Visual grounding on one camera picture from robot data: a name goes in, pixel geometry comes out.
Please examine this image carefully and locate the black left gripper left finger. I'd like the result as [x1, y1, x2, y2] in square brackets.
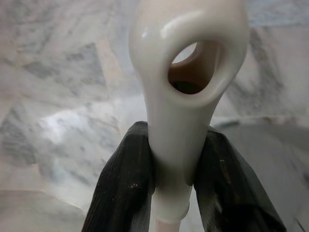
[81, 120, 158, 232]

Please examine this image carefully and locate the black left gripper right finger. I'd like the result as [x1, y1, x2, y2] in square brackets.
[192, 125, 287, 232]

